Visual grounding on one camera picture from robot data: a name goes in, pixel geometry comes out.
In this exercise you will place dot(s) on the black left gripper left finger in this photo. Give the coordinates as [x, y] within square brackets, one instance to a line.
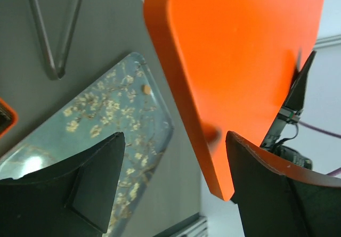
[73, 197]

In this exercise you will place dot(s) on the blossom pattern serving tray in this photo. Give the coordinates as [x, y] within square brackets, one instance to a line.
[113, 103]

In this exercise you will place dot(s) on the tan round chocolate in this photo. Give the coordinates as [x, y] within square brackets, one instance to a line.
[146, 89]

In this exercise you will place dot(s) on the orange box lid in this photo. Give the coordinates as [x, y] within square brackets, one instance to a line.
[229, 65]

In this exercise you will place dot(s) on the orange chocolate box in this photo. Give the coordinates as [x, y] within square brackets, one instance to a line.
[9, 118]

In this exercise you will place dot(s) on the silver metal tongs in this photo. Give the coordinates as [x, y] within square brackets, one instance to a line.
[55, 22]

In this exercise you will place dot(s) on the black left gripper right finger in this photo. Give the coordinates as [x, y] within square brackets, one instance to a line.
[278, 198]

